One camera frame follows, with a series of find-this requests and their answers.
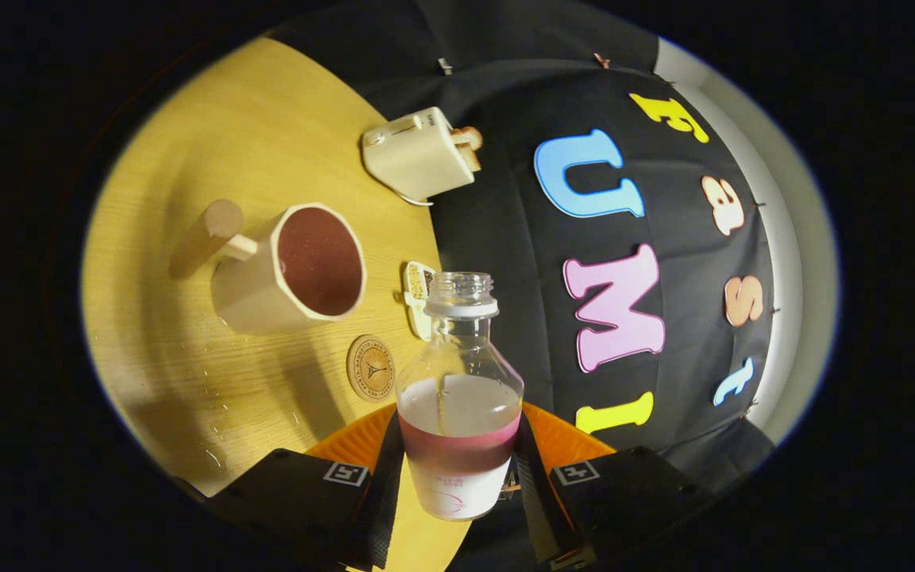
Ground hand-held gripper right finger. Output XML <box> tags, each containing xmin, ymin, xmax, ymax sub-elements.
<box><xmin>509</xmin><ymin>401</ymin><xmax>716</xmax><ymax>571</ymax></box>

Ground small white divided dish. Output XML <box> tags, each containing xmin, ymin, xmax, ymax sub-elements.
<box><xmin>402</xmin><ymin>261</ymin><xmax>437</xmax><ymax>341</ymax></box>

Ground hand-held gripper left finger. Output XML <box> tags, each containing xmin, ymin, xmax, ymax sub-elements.
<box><xmin>176</xmin><ymin>404</ymin><xmax>407</xmax><ymax>571</ymax></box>

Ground cream toaster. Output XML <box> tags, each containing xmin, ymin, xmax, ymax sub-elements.
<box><xmin>361</xmin><ymin>106</ymin><xmax>476</xmax><ymax>201</ymax></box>

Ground wooden table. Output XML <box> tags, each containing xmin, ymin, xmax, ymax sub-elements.
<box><xmin>80</xmin><ymin>36</ymin><xmax>474</xmax><ymax>572</ymax></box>

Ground cream cup with wooden handle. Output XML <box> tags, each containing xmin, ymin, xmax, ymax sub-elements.
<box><xmin>170</xmin><ymin>199</ymin><xmax>368</xmax><ymax>336</ymax></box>

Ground round cork coaster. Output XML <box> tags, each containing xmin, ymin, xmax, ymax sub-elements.
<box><xmin>346</xmin><ymin>334</ymin><xmax>396</xmax><ymax>403</ymax></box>

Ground clear juice bottle pink label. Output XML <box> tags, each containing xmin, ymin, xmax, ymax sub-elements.
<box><xmin>396</xmin><ymin>272</ymin><xmax>525</xmax><ymax>522</ymax></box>

